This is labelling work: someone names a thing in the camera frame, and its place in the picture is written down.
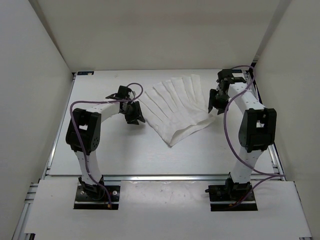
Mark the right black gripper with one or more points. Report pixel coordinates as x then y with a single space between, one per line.
212 102

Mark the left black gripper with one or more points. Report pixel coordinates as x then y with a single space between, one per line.
137 115

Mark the white pleated skirt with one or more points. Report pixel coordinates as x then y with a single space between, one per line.
176 108

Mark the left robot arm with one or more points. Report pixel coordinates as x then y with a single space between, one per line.
84 130

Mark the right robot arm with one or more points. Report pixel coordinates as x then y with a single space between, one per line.
258 126

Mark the right blue label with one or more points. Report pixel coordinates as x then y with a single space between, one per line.
237 71

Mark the blue label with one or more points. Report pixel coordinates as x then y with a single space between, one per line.
237 71
85 73

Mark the left blue label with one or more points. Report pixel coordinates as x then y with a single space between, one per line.
85 73

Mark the front aluminium rail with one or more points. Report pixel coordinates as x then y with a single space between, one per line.
165 178

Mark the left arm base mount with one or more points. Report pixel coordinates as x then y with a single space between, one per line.
93 197

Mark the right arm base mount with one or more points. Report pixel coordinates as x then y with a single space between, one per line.
232 196

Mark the left aluminium frame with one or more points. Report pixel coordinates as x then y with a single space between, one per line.
19 233

